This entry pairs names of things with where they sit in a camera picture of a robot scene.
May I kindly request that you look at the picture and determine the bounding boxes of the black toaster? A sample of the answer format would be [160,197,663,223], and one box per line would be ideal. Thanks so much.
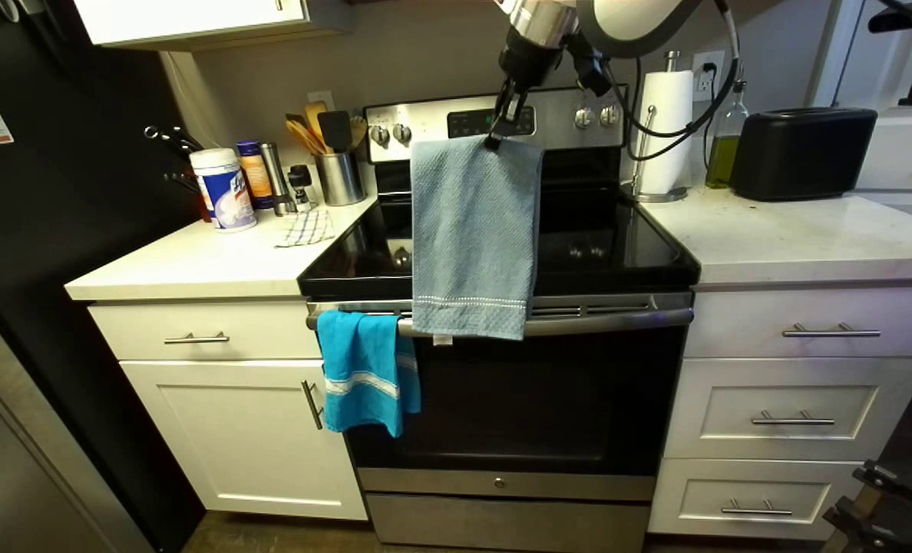
[730,105,877,204]

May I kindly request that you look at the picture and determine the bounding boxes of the brown spice bottle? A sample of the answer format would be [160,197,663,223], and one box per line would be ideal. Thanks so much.
[235,138,277,211]

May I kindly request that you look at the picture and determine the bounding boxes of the white wide drawer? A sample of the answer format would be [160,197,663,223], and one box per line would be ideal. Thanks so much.
[86,302,323,366]

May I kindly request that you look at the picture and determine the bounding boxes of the black orange tripod legs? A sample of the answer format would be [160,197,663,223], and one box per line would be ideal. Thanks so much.
[819,458,912,553]

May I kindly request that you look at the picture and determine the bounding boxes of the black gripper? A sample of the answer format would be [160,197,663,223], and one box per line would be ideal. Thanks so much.
[482,34,568,153]

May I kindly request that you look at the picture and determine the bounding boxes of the white upper cabinet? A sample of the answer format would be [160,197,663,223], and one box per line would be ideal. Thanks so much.
[69,0,350,53]

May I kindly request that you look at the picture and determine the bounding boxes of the bright blue white-striped towel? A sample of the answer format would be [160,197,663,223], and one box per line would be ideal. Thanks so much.
[313,310,424,442]

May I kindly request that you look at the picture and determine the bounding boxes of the silver oven door handle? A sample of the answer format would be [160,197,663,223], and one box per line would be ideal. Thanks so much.
[303,295,696,341]

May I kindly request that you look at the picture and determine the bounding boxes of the olive oil glass bottle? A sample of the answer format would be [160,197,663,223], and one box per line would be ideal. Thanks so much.
[703,80,751,191]

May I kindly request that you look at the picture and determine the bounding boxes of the white panelled tall drawer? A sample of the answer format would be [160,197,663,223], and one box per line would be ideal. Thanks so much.
[663,355,912,465]

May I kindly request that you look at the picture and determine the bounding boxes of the white wall outlet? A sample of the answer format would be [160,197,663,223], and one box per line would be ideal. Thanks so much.
[692,46,729,105]

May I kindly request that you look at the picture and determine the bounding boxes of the small clear shaker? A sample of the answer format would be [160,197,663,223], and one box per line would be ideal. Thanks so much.
[286,161,320,216]

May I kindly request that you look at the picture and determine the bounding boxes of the silver utensil holder cup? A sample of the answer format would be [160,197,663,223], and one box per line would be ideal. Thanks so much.
[315,152,362,210]

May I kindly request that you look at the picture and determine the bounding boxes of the stainless steel electric stove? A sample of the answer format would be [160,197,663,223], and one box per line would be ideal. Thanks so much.
[298,84,703,553]

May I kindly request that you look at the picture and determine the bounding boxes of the white panelled short drawer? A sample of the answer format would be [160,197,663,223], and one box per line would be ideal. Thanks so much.
[648,458,865,543]

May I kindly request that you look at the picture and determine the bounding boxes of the wooden spoon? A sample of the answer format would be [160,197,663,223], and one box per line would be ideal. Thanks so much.
[301,101,332,149]
[284,113,327,161]

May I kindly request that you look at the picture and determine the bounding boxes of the black spatula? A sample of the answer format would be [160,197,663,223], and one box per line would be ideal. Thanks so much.
[315,108,355,157]

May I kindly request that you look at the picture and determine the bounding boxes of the silver cabinet door handle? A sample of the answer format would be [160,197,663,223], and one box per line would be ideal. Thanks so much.
[301,379,327,435]

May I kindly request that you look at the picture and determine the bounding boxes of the dark countertop gadget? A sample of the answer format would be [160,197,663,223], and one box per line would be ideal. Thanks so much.
[140,120,208,223]

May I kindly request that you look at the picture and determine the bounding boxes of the light blue towel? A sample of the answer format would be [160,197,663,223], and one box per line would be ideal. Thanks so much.
[408,135,547,343]

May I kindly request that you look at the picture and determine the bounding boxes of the white cabinet door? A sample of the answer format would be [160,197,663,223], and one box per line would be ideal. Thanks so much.
[121,359,372,523]

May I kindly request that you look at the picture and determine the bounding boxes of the white plain drawer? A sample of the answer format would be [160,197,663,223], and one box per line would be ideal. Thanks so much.
[681,286,912,362]

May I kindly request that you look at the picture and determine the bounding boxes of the white wipes canister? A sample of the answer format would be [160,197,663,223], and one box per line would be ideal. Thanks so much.
[188,145,259,234]

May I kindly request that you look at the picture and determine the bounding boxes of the stainless steel refrigerator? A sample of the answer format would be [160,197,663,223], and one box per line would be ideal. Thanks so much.
[0,286,157,553]

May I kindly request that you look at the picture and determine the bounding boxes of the silver drawer handle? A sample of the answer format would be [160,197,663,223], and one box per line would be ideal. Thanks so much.
[162,328,235,347]
[779,322,885,341]
[723,497,803,520]
[745,410,837,431]

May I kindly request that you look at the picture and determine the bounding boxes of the white paper towel roll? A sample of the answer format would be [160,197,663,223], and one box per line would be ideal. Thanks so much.
[637,68,696,199]

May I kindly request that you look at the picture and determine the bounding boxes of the slim metal grinder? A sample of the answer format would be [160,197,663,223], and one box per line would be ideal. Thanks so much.
[262,142,294,216]

